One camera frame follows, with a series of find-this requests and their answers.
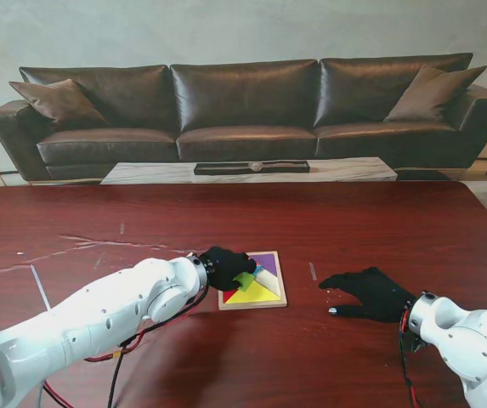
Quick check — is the thin white strip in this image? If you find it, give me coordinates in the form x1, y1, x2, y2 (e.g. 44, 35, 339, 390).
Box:
30, 263, 52, 311

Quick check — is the red black arm cable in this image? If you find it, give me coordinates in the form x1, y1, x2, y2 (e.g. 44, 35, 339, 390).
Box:
397, 312, 423, 408
38, 283, 210, 408

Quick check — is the long black decorative tray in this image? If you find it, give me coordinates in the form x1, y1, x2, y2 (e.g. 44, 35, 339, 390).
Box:
194, 160, 311, 176

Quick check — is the marble coffee table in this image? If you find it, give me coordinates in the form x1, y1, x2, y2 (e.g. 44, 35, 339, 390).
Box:
99, 156, 399, 185

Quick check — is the red black left arm cable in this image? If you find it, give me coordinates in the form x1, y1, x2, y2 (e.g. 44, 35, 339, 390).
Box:
38, 283, 210, 408

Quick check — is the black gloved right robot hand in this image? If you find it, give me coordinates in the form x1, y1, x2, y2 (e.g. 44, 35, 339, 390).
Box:
319, 266, 417, 325

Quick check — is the purple medium tangram triangle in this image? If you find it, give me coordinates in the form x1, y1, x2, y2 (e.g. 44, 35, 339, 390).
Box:
252, 253, 279, 278

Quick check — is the wooden square puzzle tray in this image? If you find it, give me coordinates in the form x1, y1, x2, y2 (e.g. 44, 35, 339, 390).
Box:
217, 251, 288, 312

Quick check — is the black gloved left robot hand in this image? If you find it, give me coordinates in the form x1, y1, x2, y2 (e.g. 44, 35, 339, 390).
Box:
199, 245, 258, 292

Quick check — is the green tangram square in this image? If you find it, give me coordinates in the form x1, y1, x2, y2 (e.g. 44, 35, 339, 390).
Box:
232, 271, 256, 293

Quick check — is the yellow large tangram triangle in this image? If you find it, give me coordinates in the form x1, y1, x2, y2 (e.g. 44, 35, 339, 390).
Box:
224, 280, 281, 305

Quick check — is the dark brown leather sofa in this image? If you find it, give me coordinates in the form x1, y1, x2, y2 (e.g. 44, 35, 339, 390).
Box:
0, 52, 487, 184

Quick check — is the red black right arm cable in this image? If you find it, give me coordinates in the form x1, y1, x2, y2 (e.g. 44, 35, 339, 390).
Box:
397, 312, 423, 408

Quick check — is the brown sofa cushion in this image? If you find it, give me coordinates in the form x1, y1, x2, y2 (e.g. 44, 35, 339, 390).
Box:
383, 64, 487, 123
8, 78, 108, 128

